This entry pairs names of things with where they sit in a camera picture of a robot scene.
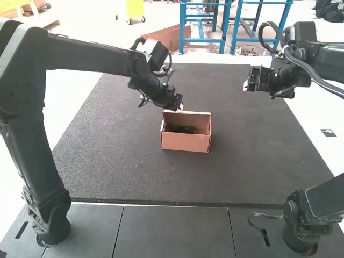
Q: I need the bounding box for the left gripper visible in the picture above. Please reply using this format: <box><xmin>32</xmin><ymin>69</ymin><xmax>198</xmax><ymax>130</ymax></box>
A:
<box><xmin>157</xmin><ymin>85</ymin><xmax>185</xmax><ymax>111</ymax></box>

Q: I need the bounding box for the open brown crate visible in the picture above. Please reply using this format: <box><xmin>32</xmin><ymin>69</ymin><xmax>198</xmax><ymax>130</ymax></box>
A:
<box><xmin>140</xmin><ymin>23</ymin><xmax>192</xmax><ymax>52</ymax></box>

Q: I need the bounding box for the cardboard box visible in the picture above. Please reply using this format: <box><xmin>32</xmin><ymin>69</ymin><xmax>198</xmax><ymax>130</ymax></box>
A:
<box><xmin>160</xmin><ymin>109</ymin><xmax>212</xmax><ymax>153</ymax></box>

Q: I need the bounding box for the dark base panel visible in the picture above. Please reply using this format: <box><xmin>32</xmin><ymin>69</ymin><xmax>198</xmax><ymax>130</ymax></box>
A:
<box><xmin>112</xmin><ymin>205</ymin><xmax>237</xmax><ymax>258</ymax></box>
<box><xmin>0</xmin><ymin>203</ymin><xmax>125</xmax><ymax>258</ymax></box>
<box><xmin>228</xmin><ymin>206</ymin><xmax>344</xmax><ymax>258</ymax></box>

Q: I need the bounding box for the black mat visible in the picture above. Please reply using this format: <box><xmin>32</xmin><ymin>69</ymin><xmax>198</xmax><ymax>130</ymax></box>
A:
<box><xmin>51</xmin><ymin>63</ymin><xmax>335</xmax><ymax>207</ymax></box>

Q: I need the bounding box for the yellow cart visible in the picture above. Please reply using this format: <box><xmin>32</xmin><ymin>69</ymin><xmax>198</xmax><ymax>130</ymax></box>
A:
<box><xmin>125</xmin><ymin>0</ymin><xmax>146</xmax><ymax>25</ymax></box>

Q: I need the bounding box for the black square fan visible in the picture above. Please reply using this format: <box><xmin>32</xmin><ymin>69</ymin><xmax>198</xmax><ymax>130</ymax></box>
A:
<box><xmin>168</xmin><ymin>123</ymin><xmax>197</xmax><ymax>134</ymax></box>

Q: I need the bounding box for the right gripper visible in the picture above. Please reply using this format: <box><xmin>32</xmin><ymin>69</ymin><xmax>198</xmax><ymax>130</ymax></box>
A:
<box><xmin>242</xmin><ymin>66</ymin><xmax>282</xmax><ymax>94</ymax></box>

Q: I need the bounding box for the blue metal frame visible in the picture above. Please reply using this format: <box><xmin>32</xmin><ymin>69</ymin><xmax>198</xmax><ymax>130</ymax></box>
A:
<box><xmin>231</xmin><ymin>0</ymin><xmax>293</xmax><ymax>56</ymax></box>
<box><xmin>179</xmin><ymin>0</ymin><xmax>232</xmax><ymax>54</ymax></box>

